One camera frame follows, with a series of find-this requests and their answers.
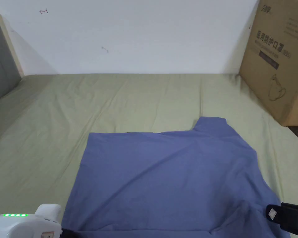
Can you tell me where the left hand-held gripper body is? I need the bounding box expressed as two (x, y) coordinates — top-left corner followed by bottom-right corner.
(0, 204), (79, 238)

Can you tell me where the blue shirt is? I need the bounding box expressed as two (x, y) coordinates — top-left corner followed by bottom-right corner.
(61, 116), (292, 238)

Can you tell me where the bed with pale green sheet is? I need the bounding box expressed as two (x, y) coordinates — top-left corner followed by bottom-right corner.
(0, 73), (298, 238)

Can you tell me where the brown cardboard carton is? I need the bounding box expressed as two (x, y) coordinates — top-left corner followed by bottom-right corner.
(239, 0), (298, 127)

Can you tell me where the grey padded headboard, wooden frame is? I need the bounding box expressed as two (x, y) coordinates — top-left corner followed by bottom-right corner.
(0, 13), (25, 108)

